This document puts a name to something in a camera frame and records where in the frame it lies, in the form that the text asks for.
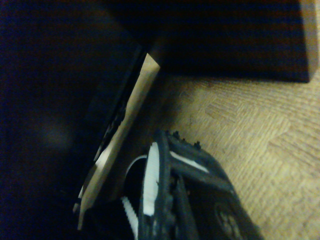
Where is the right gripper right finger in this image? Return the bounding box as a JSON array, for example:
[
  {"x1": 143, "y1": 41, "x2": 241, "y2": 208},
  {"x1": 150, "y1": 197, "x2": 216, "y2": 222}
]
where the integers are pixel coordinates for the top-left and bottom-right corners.
[{"x1": 163, "y1": 130, "x2": 236, "y2": 195}]

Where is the brown shoe rack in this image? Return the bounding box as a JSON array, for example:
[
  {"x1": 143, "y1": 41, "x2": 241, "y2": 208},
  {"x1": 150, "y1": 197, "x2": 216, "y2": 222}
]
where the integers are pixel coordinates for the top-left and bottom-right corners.
[{"x1": 0, "y1": 0, "x2": 318, "y2": 232}]

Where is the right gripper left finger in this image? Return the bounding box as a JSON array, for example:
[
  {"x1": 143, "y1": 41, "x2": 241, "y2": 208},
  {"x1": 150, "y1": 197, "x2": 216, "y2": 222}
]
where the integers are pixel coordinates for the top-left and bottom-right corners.
[{"x1": 138, "y1": 129, "x2": 177, "y2": 240}]

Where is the black shoe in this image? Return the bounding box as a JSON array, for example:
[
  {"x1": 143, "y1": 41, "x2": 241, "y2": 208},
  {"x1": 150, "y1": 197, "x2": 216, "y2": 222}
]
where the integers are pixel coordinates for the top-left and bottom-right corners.
[{"x1": 84, "y1": 154, "x2": 151, "y2": 240}]

